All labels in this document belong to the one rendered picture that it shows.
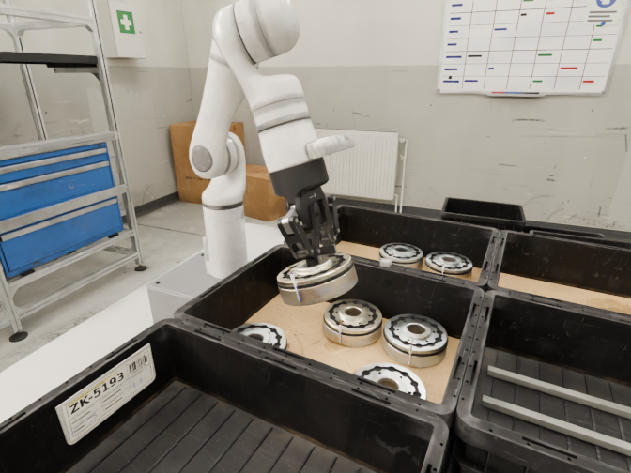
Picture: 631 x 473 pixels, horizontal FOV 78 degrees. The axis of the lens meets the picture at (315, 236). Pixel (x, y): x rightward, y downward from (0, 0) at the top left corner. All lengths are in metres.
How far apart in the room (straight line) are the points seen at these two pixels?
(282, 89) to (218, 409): 0.43
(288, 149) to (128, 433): 0.41
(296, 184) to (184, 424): 0.35
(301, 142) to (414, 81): 3.20
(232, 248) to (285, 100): 0.50
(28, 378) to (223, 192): 0.53
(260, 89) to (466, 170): 3.28
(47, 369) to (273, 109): 0.73
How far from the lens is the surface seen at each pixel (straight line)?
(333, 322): 0.68
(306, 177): 0.49
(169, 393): 0.64
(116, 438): 0.61
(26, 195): 2.44
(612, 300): 1.00
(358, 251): 1.02
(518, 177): 3.72
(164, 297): 0.96
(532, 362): 0.74
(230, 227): 0.90
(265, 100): 0.50
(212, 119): 0.83
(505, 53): 3.61
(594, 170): 3.79
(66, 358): 1.01
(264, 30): 0.51
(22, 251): 2.46
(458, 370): 0.52
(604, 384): 0.75
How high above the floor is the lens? 1.25
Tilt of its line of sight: 22 degrees down
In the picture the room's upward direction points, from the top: straight up
